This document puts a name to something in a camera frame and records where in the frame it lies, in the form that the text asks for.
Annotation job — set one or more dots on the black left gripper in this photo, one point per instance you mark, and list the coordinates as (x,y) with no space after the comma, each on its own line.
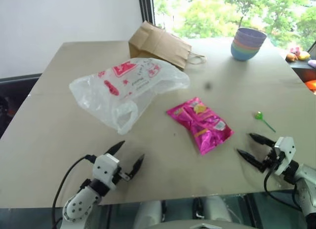
(122,176)

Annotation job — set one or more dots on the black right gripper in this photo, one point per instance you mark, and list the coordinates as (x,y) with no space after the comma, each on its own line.
(269,158)

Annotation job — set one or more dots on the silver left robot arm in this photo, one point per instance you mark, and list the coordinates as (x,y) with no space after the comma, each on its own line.
(79,204)

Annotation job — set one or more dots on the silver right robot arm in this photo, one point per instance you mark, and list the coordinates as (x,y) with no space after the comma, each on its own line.
(306,184)

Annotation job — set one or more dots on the green lollipop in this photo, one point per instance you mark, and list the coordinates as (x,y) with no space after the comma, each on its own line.
(258,115)

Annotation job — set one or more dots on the pink snack packet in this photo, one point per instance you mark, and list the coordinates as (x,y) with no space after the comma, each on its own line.
(202,125)

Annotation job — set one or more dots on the silver robot leg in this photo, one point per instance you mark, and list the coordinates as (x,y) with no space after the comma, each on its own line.
(148,213)
(218,209)

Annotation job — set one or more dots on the white red-printed plastic bag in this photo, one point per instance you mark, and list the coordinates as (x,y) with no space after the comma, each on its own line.
(138,86)

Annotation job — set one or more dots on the bright orange object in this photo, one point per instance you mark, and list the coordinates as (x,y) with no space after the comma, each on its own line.
(311,85)

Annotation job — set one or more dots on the black side shelf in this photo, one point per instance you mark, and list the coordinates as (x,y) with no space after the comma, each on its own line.
(302,71)

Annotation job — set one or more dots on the blue bowl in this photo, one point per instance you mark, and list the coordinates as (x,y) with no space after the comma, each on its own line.
(244,55)

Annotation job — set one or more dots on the orange brown toy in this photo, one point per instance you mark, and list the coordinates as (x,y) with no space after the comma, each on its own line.
(290,57)

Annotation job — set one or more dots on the light purple toy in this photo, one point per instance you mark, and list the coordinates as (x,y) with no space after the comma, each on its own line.
(312,63)

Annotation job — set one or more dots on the yellow toy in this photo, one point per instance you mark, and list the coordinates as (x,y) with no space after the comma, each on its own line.
(304,55)

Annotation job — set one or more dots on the pink toy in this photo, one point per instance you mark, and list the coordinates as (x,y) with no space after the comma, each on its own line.
(295,50)

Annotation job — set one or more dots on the pink bowl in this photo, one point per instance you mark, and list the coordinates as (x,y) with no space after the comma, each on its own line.
(243,43)

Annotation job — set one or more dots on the purple bowl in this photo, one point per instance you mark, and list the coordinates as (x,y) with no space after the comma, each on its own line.
(250,34)

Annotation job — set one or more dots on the brown paper bag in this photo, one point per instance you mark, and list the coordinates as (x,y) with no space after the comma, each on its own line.
(158,45)

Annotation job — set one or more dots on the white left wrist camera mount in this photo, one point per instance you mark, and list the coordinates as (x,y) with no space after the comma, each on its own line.
(105,168)

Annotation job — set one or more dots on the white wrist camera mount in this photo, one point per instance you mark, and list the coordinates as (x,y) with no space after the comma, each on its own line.
(105,168)
(285,152)

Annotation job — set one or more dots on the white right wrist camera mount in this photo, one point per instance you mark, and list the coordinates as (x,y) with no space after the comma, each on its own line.
(285,152)

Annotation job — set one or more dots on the dark window frame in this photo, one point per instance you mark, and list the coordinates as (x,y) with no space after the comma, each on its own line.
(146,7)

